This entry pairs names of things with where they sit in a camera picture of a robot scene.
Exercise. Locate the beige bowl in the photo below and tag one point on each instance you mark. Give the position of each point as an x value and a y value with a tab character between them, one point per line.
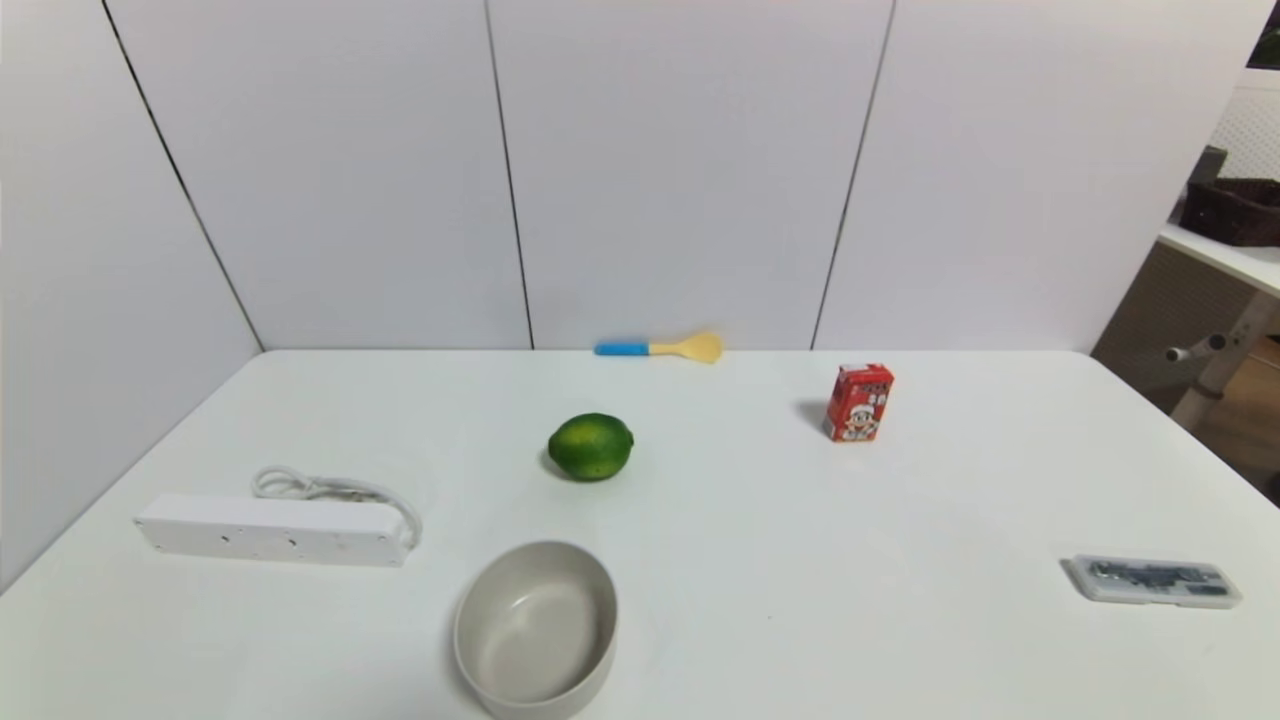
535	640

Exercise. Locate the white power strip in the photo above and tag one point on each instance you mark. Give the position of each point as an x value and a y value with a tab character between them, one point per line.
270	525

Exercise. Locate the brown mesh panel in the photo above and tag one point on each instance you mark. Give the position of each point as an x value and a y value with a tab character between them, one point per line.
1150	320

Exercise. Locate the green lime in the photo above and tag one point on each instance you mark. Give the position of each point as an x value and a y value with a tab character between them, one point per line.
590	447

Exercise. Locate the red drink carton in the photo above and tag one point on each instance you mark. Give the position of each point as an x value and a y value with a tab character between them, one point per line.
860	400

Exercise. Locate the clear plastic bit case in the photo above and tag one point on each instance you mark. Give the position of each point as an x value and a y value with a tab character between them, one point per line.
1150	580

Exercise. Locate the dark woven basket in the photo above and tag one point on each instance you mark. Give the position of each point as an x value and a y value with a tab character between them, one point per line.
1235	210

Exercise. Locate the white side desk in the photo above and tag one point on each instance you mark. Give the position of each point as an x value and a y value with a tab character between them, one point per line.
1230	258

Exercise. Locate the white desk leg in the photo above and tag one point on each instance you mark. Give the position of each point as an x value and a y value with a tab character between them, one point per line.
1225	365

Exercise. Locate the white pegboard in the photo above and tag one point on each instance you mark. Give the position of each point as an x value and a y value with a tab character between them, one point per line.
1250	125

